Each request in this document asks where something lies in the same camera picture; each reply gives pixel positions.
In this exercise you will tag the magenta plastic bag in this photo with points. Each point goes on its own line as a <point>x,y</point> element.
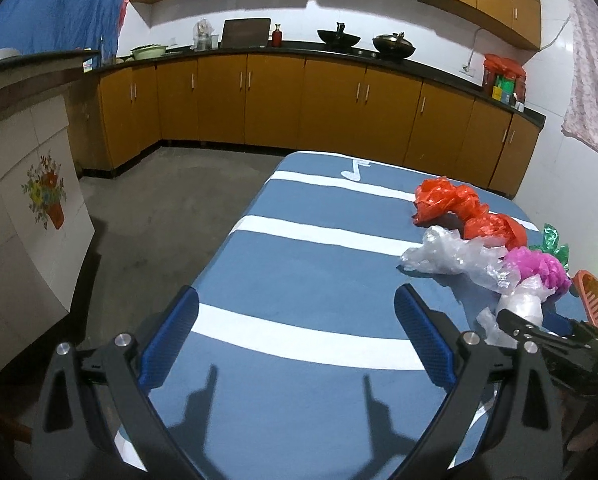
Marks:
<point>544,270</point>

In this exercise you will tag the clear bag with jars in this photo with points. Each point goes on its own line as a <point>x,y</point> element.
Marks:
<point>204,35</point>

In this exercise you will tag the large twisted orange plastic bag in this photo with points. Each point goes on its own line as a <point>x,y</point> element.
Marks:
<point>494,227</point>

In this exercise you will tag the clear plastic bag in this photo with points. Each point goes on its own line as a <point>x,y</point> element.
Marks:
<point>444,255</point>

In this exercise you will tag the open black wok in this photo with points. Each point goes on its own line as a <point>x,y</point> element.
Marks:
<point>339,39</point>

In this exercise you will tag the white knotted plastic bag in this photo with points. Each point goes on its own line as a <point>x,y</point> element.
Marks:
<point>521,305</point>

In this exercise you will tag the wooden lower kitchen cabinets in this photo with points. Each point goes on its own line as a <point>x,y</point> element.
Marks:
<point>279,105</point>

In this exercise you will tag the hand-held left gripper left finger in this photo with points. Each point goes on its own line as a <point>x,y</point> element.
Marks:
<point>171,335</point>

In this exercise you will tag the red bag with containers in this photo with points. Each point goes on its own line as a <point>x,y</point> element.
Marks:
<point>504,67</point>

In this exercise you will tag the blue hanging cloth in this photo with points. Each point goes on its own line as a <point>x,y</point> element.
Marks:
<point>54,5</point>

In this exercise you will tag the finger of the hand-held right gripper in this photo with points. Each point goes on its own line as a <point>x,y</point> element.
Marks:
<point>561,324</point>
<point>514,322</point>

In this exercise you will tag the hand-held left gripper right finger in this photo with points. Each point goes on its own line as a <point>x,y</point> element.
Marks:
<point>424,335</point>

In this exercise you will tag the pink floral hanging cloth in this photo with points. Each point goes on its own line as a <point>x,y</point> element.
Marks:
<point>594,100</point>

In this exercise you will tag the black kitchen countertop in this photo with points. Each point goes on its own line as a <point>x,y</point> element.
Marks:
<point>289,50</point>

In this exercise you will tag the shiny green plastic wrapper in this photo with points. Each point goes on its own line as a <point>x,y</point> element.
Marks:
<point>551,240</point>

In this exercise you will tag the red bottle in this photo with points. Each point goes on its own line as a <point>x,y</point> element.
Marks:
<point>277,37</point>

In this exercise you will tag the green basin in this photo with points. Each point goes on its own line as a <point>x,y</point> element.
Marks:
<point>149,52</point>

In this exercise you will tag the red plastic basket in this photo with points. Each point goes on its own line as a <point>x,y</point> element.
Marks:
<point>596,305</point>

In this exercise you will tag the dark wooden cutting board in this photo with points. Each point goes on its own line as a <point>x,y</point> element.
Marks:
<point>244,34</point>

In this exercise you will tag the blue striped music-note tablecloth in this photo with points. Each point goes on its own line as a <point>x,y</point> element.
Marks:
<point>304,260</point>

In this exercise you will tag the tiled counter with flower decal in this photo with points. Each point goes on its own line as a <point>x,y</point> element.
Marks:
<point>29,240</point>

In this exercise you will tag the black wok with lid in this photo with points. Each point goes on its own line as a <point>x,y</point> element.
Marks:
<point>394,45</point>

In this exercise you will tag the white wall socket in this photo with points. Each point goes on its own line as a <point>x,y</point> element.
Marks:
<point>465,68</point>

